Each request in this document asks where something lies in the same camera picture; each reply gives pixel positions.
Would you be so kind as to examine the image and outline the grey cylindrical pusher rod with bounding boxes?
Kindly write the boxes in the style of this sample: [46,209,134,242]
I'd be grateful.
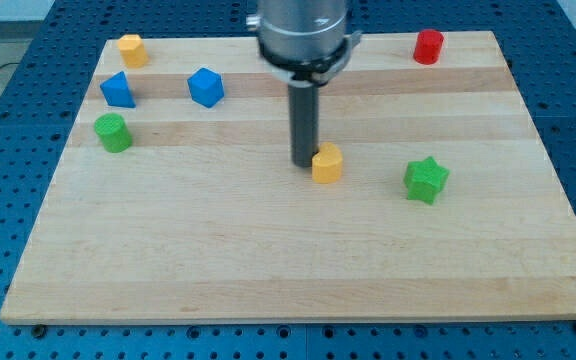
[288,85,319,168]

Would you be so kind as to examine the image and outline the yellow heart block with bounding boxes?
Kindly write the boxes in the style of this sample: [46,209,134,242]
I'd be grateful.
[312,142,343,184]

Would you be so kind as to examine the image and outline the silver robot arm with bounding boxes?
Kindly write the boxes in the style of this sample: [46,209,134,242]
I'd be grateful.
[246,0,362,168]

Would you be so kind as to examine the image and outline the green star block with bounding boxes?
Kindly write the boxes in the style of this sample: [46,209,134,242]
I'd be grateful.
[404,156,450,205]

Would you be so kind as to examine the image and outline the blue cube block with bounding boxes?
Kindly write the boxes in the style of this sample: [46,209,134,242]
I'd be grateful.
[187,68,224,108]

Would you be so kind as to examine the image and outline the red cylinder block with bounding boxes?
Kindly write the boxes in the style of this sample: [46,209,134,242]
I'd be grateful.
[413,29,444,65]

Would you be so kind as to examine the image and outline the wooden board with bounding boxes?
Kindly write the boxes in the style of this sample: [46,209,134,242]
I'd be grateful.
[0,31,576,325]

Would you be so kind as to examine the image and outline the yellow hexagon block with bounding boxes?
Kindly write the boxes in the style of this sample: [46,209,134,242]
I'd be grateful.
[117,34,149,69]

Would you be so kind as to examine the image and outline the blue triangle block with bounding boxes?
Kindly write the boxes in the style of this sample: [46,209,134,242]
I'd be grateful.
[100,71,136,108]

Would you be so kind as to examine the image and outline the green cylinder block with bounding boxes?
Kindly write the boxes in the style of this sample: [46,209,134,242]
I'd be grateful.
[94,113,132,153]

